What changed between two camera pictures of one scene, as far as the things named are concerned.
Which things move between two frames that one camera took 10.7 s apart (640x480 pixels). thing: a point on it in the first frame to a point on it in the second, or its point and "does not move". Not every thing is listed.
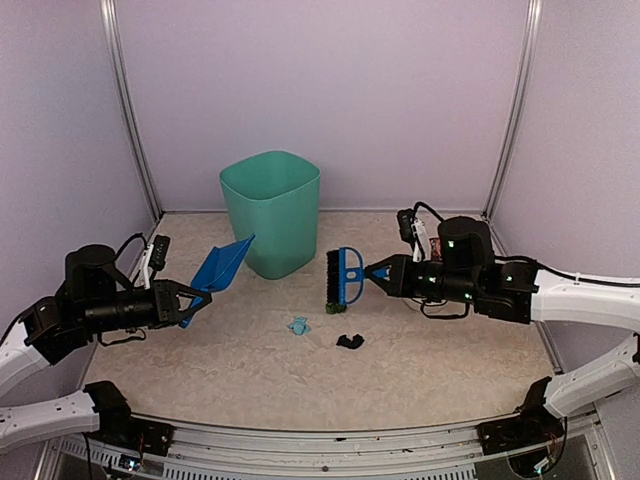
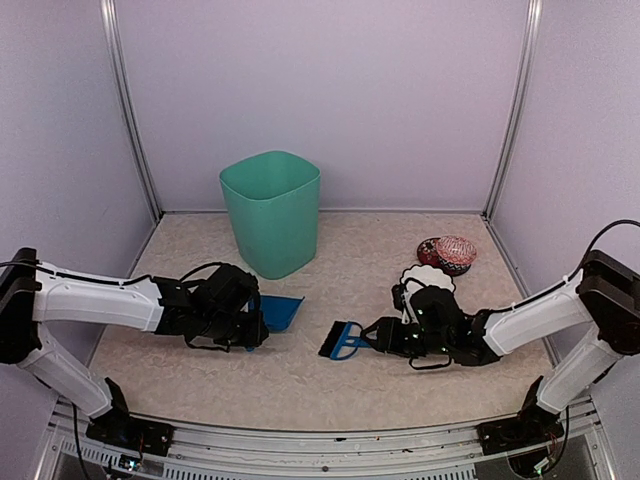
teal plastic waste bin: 273,196 does not move
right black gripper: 399,283 to 387,340
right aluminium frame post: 518,103 does not move
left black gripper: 166,301 to 254,337
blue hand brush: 338,275 to 343,340
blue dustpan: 219,271 to 279,311
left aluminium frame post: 108,10 does not move
